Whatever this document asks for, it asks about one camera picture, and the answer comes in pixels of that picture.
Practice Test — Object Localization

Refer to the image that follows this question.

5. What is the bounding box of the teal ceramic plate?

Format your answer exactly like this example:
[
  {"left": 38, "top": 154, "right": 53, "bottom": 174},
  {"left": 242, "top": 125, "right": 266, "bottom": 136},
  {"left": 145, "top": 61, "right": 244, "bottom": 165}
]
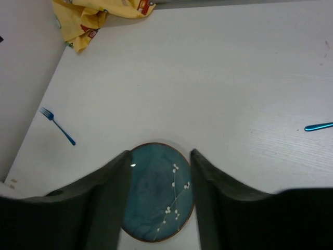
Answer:
[{"left": 122, "top": 142, "right": 194, "bottom": 243}]

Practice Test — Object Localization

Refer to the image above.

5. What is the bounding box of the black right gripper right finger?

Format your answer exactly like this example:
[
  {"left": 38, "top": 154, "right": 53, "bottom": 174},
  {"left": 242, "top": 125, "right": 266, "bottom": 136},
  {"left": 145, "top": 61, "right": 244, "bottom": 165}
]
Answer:
[{"left": 190, "top": 149, "right": 332, "bottom": 249}]

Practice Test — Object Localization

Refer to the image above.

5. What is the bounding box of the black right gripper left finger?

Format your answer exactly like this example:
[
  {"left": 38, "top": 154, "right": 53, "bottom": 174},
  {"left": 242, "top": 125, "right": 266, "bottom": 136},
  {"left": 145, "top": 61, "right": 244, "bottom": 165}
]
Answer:
[{"left": 1, "top": 151, "right": 132, "bottom": 249}]

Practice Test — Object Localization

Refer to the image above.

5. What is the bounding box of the blue metal spoon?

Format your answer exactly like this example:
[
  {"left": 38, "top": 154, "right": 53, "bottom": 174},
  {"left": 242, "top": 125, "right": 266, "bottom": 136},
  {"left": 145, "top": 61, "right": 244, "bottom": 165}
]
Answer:
[{"left": 304, "top": 122, "right": 333, "bottom": 132}]

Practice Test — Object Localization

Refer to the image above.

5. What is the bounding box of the yellow cartoon print placemat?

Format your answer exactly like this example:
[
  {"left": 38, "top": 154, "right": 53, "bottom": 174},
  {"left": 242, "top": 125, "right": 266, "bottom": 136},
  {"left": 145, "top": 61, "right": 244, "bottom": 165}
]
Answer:
[{"left": 52, "top": 0, "right": 156, "bottom": 53}]

